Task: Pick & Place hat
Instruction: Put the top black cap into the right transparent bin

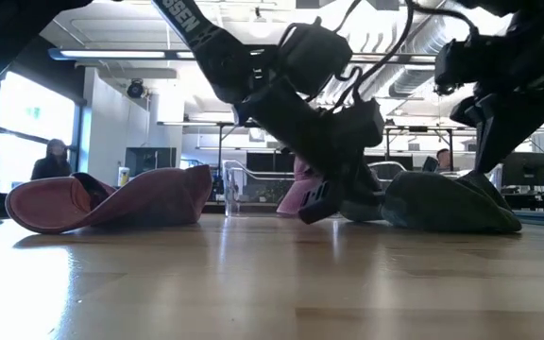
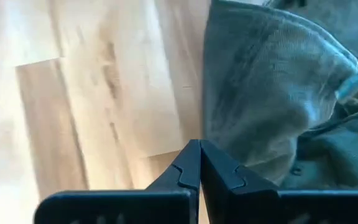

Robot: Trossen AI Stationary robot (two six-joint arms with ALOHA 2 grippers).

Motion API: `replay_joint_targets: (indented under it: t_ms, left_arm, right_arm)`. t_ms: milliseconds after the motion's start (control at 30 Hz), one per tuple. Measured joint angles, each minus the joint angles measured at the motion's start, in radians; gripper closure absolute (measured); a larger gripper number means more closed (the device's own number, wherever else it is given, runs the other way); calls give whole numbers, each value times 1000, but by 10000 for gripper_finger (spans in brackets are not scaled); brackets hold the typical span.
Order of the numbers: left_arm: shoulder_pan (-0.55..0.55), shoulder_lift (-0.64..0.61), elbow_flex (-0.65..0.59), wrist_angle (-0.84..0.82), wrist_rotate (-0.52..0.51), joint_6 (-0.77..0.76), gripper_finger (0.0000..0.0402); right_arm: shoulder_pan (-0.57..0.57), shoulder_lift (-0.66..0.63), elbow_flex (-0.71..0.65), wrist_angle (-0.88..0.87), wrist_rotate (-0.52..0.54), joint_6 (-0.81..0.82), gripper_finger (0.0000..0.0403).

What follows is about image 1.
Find black ceiling spotlight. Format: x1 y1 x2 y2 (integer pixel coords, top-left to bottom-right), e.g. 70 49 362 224
127 78 145 99

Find person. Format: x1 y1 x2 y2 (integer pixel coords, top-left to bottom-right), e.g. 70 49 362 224
434 148 452 172
30 138 73 180

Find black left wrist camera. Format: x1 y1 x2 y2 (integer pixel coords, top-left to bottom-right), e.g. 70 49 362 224
335 101 386 147

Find maroon baseball cap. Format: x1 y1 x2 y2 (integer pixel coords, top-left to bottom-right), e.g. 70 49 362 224
276 158 323 218
5 164 214 235

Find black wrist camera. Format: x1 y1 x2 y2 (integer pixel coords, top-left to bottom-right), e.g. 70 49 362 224
335 101 386 147
434 38 479 95

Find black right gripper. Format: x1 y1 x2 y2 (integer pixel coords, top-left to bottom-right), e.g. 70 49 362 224
449 28 544 174

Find silver ventilation duct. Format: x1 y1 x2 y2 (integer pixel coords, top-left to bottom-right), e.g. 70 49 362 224
384 13 448 98

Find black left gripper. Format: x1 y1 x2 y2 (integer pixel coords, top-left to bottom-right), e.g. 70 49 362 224
233 77 384 226

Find black overhead bar with lights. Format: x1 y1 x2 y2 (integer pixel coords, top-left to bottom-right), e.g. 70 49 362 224
47 46 443 62

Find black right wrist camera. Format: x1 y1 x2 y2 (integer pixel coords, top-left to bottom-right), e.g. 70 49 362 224
434 38 479 95

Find black monitor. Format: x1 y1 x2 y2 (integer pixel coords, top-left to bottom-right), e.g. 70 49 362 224
124 146 178 179
501 151 544 188

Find black background rig frame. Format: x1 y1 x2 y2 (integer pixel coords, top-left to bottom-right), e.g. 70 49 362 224
157 120 544 164

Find dark green baseball cap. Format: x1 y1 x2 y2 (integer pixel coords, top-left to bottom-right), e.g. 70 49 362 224
340 170 523 235

